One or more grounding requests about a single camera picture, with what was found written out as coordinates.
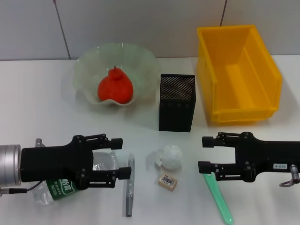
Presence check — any clear green-label water bottle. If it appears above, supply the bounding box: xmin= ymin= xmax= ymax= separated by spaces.
xmin=32 ymin=151 xmax=119 ymax=206

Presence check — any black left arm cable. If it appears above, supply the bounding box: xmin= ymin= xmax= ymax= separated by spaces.
xmin=0 ymin=180 xmax=45 ymax=195

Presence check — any yellow plastic bin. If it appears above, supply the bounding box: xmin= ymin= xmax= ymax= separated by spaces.
xmin=196 ymin=24 xmax=283 ymax=127

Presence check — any red-orange toy orange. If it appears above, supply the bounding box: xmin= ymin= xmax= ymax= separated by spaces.
xmin=97 ymin=66 xmax=134 ymax=105

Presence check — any beige eraser with barcode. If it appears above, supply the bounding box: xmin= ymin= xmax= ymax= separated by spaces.
xmin=157 ymin=173 xmax=178 ymax=192

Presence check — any grey glitter pen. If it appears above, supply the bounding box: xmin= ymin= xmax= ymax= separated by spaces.
xmin=122 ymin=152 xmax=136 ymax=218

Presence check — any white paper ball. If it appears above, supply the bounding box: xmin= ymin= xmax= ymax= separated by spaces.
xmin=147 ymin=144 xmax=183 ymax=171

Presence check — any translucent green wavy fruit plate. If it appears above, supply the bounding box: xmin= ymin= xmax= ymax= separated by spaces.
xmin=74 ymin=42 xmax=162 ymax=106

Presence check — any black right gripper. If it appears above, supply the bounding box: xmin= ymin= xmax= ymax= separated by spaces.
xmin=198 ymin=131 xmax=300 ymax=183

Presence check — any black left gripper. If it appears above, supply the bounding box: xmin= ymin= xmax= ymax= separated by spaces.
xmin=20 ymin=133 xmax=132 ymax=190

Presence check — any black mesh pen holder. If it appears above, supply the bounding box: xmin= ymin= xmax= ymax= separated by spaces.
xmin=158 ymin=73 xmax=195 ymax=132

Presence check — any grey right arm cable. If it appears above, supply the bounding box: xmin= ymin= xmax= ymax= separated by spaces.
xmin=280 ymin=164 xmax=300 ymax=188

